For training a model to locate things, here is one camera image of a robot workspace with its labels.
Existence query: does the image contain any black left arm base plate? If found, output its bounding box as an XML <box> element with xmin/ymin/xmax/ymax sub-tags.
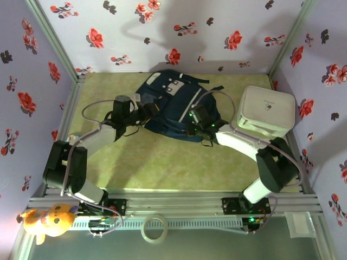
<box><xmin>78</xmin><ymin>197</ymin><xmax>128</xmax><ymax>217</ymax></box>

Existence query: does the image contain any aluminium corner post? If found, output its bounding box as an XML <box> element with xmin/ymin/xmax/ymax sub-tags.
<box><xmin>267</xmin><ymin>0</ymin><xmax>318</xmax><ymax>81</ymax></box>
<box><xmin>24</xmin><ymin>0</ymin><xmax>81</xmax><ymax>82</ymax></box>

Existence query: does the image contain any green marbled table mat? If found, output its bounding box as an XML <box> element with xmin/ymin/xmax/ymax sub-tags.
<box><xmin>53</xmin><ymin>72</ymin><xmax>301</xmax><ymax>193</ymax></box>

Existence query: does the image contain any small circuit board with wires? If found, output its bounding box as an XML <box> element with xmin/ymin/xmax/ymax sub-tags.
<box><xmin>88</xmin><ymin>218</ymin><xmax>116</xmax><ymax>229</ymax></box>

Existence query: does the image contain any clear tape roll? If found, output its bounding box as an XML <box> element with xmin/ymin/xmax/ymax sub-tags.
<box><xmin>140</xmin><ymin>213</ymin><xmax>168</xmax><ymax>244</ymax></box>

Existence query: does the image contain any white zip pouch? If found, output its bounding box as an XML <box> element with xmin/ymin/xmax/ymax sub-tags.
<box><xmin>236</xmin><ymin>85</ymin><xmax>296</xmax><ymax>138</ymax></box>

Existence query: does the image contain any aluminium side rail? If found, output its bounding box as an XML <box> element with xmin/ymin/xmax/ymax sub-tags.
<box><xmin>31</xmin><ymin>77</ymin><xmax>86</xmax><ymax>198</ymax></box>

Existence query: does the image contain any grey left arm cable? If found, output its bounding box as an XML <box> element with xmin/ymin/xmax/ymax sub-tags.
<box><xmin>61</xmin><ymin>99</ymin><xmax>124</xmax><ymax>238</ymax></box>

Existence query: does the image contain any circuit board with green light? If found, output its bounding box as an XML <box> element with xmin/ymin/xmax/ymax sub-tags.
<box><xmin>243</xmin><ymin>216</ymin><xmax>265</xmax><ymax>225</ymax></box>

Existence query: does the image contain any navy blue backpack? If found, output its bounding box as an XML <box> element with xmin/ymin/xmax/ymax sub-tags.
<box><xmin>134</xmin><ymin>69</ymin><xmax>228</xmax><ymax>143</ymax></box>

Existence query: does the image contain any white slotted cable duct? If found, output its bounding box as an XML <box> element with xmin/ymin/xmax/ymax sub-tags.
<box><xmin>72</xmin><ymin>218</ymin><xmax>243</xmax><ymax>229</ymax></box>

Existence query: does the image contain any white paper packet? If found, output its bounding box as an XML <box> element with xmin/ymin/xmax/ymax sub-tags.
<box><xmin>284</xmin><ymin>211</ymin><xmax>317</xmax><ymax>239</ymax></box>

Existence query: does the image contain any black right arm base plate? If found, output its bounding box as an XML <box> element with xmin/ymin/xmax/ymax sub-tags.
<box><xmin>221</xmin><ymin>197</ymin><xmax>271</xmax><ymax>216</ymax></box>

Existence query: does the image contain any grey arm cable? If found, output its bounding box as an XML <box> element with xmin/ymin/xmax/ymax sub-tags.
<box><xmin>61</xmin><ymin>99</ymin><xmax>124</xmax><ymax>238</ymax></box>
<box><xmin>192</xmin><ymin>90</ymin><xmax>302</xmax><ymax>234</ymax></box>

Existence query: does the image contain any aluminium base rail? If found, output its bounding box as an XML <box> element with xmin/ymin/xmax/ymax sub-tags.
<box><xmin>27</xmin><ymin>188</ymin><xmax>325</xmax><ymax>217</ymax></box>

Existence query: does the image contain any grey right arm cable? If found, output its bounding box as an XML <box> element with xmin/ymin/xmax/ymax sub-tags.
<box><xmin>192</xmin><ymin>90</ymin><xmax>302</xmax><ymax>234</ymax></box>

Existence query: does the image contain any orange plush toy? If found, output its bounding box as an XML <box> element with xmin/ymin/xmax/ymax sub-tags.
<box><xmin>16</xmin><ymin>203</ymin><xmax>79</xmax><ymax>246</ymax></box>

